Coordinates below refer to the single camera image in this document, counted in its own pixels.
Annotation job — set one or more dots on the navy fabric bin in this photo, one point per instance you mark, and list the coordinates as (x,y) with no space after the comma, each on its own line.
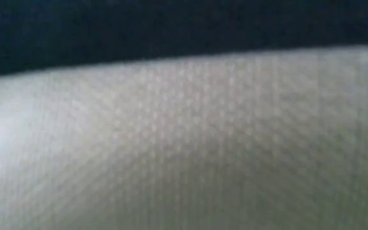
(184,127)

